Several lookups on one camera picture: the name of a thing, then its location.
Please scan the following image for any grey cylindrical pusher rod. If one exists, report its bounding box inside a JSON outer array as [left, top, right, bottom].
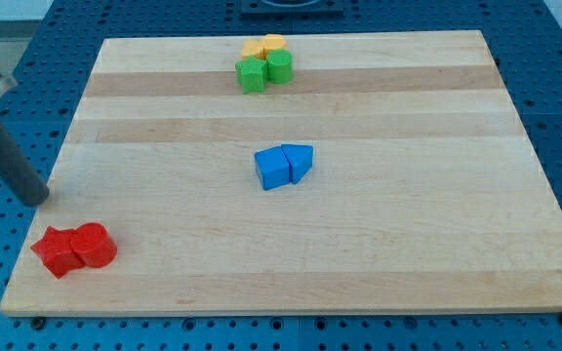
[[0, 121, 50, 207]]

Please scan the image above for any red star block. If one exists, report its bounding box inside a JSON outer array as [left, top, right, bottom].
[[30, 226, 86, 279]]

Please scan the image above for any red cylinder block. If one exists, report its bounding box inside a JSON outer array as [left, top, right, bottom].
[[70, 222, 118, 268]]

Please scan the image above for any green star block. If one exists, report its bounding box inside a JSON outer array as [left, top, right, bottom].
[[235, 57, 268, 94]]

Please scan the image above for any yellow heart block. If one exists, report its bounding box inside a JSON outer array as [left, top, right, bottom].
[[240, 39, 265, 60]]

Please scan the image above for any blue cube block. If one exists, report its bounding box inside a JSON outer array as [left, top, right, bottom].
[[254, 146, 290, 191]]

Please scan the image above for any yellow hexagon block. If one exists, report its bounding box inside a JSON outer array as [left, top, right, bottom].
[[261, 33, 288, 56]]

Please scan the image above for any green cylinder block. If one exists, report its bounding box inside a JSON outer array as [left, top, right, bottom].
[[266, 49, 293, 84]]

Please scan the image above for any blue triangle block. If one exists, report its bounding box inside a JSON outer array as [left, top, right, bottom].
[[281, 144, 313, 184]]

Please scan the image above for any wooden board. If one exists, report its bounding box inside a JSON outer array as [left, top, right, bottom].
[[0, 30, 562, 317]]

